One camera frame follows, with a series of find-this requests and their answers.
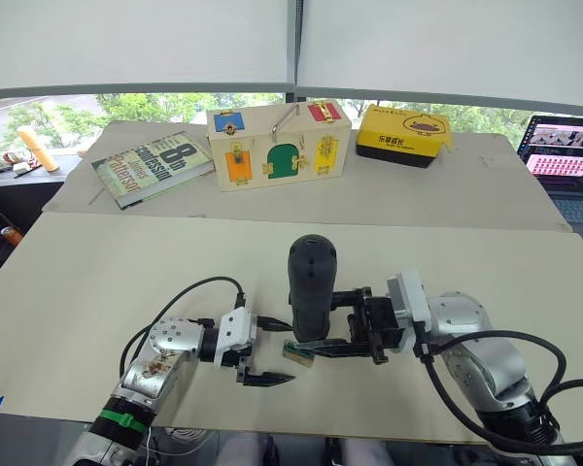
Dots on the yellow paper roll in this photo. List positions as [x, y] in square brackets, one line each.
[38, 148]

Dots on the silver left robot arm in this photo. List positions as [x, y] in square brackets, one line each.
[171, 340]

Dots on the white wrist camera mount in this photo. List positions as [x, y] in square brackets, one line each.
[233, 332]
[410, 296]

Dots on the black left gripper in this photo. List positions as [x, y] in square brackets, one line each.
[240, 356]

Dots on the white coiled object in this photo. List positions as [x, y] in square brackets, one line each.
[189, 439]

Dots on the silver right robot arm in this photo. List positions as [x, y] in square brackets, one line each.
[481, 349]

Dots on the hardcover book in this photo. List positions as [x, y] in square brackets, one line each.
[150, 167]

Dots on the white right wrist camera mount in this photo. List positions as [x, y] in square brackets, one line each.
[410, 296]

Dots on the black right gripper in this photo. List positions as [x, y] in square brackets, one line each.
[379, 325]

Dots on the small green tan finger piece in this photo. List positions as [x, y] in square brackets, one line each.
[297, 354]

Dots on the grey window frame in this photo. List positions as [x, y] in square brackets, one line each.
[294, 53]

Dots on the small brown object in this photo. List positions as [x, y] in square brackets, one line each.
[11, 235]

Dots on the white roller blind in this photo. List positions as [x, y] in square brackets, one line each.
[126, 39]
[442, 43]

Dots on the black side desk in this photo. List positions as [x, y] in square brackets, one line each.
[10, 199]

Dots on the beige cardboard sheet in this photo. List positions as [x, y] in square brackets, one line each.
[102, 291]

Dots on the yellow black duck box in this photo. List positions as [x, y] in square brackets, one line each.
[403, 136]

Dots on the wooden lock latch box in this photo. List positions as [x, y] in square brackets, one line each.
[277, 145]

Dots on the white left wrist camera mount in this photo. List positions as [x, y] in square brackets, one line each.
[233, 332]

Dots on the open laptop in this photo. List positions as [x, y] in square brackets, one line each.
[563, 155]

